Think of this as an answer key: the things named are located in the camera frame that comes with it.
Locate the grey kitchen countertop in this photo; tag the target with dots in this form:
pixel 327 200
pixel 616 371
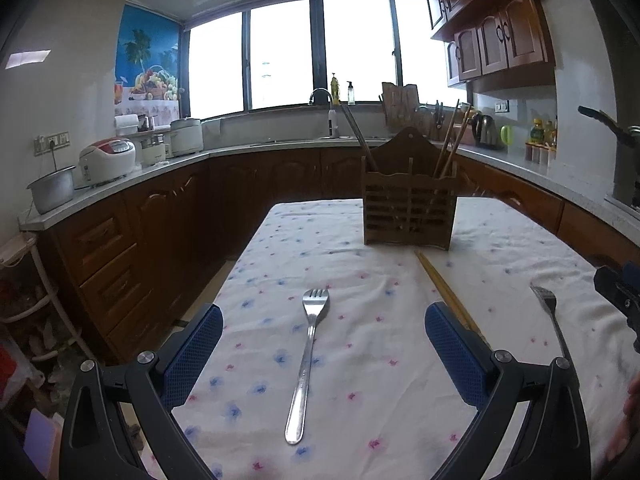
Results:
pixel 550 175

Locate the small white appliance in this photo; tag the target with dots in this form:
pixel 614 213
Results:
pixel 154 152

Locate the steel electric kettle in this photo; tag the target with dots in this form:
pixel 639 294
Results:
pixel 487 132

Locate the metal inner pot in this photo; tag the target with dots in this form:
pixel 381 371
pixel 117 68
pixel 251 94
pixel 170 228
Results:
pixel 50 192

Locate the wooden wall cabinets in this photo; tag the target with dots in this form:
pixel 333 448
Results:
pixel 500 35

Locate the wall socket strip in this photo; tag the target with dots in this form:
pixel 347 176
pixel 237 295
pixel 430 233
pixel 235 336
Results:
pixel 52 142

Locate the clear bottle with dark cap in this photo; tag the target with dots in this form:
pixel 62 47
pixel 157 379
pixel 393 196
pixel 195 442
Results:
pixel 351 95

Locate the wooden base cabinets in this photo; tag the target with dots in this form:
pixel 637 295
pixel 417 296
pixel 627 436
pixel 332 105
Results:
pixel 150 240

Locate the black wok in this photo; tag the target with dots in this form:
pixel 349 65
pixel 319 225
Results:
pixel 627 160

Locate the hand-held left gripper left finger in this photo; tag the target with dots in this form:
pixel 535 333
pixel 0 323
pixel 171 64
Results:
pixel 192 355

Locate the steel sink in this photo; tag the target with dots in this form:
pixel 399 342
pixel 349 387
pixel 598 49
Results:
pixel 300 141

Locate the wooden utensil holder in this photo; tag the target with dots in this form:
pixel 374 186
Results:
pixel 400 210

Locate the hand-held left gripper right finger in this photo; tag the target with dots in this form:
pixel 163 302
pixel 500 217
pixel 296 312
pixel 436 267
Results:
pixel 457 355

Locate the white cylindrical rice cooker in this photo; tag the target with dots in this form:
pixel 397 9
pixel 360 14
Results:
pixel 187 137

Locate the metal fork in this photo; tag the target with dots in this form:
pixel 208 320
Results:
pixel 305 375
pixel 547 302

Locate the green round object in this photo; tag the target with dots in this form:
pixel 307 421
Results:
pixel 507 136

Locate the wooden board rack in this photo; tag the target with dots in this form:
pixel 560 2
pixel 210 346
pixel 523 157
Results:
pixel 400 105

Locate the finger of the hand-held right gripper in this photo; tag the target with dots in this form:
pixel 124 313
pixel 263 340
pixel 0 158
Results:
pixel 617 292

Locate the floral tablecloth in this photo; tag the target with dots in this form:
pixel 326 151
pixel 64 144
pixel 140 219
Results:
pixel 350 270

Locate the fruit wall poster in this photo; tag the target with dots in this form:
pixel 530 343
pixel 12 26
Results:
pixel 147 65

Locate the paper towel roll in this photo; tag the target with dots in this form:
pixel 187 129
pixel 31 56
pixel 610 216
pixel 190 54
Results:
pixel 126 125

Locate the kitchen window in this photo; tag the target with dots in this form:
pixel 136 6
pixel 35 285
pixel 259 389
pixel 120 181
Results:
pixel 280 60

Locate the yellow oil bottle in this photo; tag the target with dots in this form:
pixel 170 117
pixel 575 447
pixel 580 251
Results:
pixel 537 131

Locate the red and white rice cooker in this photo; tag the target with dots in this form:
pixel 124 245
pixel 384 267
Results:
pixel 107 162

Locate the person's right hand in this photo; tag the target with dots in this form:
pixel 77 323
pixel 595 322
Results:
pixel 634 395

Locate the kitchen faucet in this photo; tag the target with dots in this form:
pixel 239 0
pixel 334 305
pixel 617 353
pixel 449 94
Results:
pixel 332 122

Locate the wall socket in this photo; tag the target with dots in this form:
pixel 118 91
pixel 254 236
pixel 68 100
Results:
pixel 501 106

